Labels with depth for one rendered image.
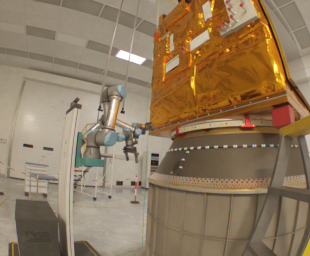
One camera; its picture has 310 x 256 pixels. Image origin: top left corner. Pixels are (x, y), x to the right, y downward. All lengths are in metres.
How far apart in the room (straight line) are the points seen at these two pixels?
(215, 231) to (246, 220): 0.24
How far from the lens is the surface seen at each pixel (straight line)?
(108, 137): 1.30
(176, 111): 2.02
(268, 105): 1.39
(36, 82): 9.38
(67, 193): 1.51
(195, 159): 1.52
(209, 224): 1.39
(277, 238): 1.52
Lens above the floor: 1.33
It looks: 12 degrees up
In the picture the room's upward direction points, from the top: 3 degrees clockwise
